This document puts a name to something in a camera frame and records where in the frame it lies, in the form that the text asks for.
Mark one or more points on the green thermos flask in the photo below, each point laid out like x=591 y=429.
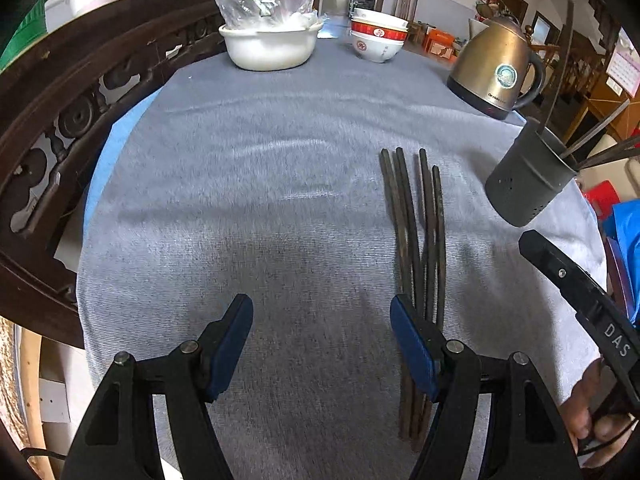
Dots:
x=25 y=25

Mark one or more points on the grey metal chopstick holder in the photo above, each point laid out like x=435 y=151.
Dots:
x=530 y=185

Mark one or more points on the gold electric kettle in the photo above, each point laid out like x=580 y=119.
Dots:
x=487 y=70

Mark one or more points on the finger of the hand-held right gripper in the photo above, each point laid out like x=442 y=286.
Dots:
x=562 y=272

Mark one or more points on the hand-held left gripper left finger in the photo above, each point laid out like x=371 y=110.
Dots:
x=231 y=340

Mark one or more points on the red plastic chair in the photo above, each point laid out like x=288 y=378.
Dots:
x=602 y=200

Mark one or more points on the orange crate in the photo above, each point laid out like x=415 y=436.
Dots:
x=440 y=42

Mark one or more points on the blue table cover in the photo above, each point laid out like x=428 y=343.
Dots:
x=107 y=160

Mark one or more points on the white plastic basin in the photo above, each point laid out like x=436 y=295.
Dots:
x=270 y=50

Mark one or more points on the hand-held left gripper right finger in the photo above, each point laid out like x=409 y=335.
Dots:
x=411 y=345

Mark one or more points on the person's right hand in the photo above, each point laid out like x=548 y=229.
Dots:
x=580 y=410

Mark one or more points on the blue plastic bag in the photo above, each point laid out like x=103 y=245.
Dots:
x=625 y=240

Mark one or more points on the dark carved wooden sideboard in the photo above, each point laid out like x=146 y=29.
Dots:
x=75 y=75

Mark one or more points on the wall calendar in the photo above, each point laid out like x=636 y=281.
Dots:
x=625 y=67

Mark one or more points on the grey table cloth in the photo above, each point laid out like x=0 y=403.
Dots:
x=250 y=210

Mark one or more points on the cream upholstered seat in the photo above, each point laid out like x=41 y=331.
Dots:
x=607 y=170

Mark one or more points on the wooden dining chair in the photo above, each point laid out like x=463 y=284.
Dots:
x=406 y=5

